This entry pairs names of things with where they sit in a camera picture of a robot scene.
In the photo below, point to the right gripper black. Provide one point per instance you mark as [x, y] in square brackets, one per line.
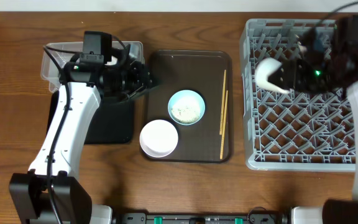
[293, 76]

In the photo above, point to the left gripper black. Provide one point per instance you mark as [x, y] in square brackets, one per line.
[142, 79]

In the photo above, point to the white cup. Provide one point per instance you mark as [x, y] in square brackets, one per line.
[266, 68]

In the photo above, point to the light blue rice bowl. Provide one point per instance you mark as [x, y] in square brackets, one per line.
[186, 107]

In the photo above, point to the wooden chopstick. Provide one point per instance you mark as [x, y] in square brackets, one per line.
[224, 126]
[222, 103]

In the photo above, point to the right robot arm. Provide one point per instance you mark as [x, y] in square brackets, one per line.
[339, 71]

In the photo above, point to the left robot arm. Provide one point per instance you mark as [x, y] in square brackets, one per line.
[100, 69]

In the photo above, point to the grey dishwasher rack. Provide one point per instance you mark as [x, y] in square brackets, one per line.
[294, 131]

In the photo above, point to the black plastic tray bin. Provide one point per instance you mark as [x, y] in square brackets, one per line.
[95, 121]

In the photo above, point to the brown serving tray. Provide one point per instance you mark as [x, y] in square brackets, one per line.
[202, 72]

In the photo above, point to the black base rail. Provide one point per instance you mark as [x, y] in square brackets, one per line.
[255, 217]

